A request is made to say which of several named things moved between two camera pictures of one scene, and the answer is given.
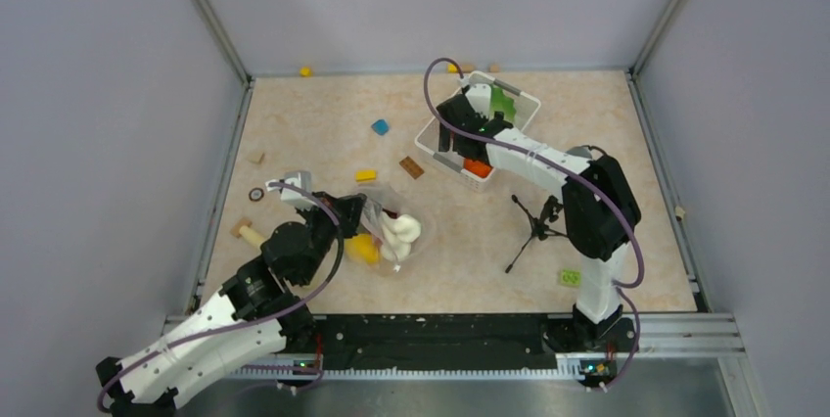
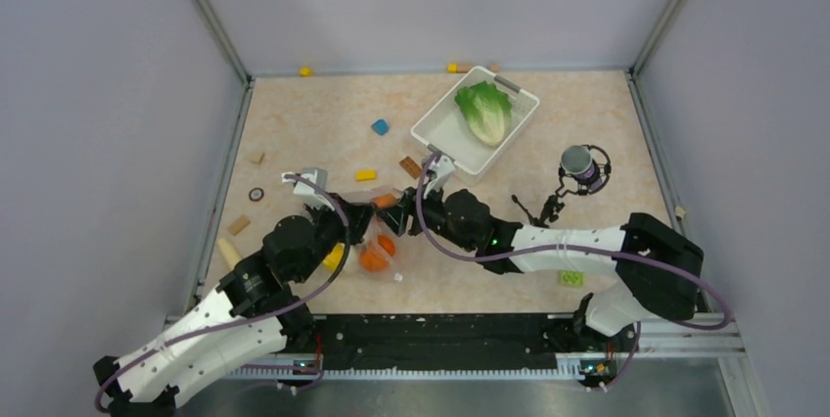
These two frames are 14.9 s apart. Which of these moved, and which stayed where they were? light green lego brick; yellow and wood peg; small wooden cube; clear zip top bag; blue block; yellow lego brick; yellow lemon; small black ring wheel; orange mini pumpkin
Moved: clear zip top bag; orange mini pumpkin; yellow lemon
Stayed: small wooden cube; small black ring wheel; yellow and wood peg; light green lego brick; yellow lego brick; blue block
